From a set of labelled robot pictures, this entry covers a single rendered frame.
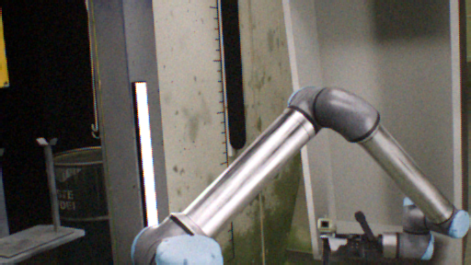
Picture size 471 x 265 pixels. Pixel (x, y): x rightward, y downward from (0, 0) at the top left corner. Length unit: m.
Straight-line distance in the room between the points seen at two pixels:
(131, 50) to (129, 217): 0.66
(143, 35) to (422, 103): 1.18
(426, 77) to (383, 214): 0.68
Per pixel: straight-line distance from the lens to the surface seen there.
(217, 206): 1.35
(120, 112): 2.02
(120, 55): 2.00
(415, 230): 1.84
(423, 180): 1.60
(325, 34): 2.29
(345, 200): 2.52
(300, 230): 3.27
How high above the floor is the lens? 1.31
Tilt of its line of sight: 8 degrees down
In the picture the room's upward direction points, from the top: 4 degrees counter-clockwise
